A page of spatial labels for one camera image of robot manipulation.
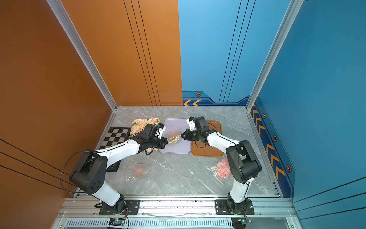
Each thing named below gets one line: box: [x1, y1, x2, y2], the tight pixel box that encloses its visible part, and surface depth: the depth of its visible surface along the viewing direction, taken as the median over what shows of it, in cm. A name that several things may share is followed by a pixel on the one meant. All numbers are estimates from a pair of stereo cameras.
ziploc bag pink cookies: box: [206, 157, 233, 187], surface depth 85 cm
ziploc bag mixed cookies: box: [166, 127, 182, 145], surface depth 93 cm
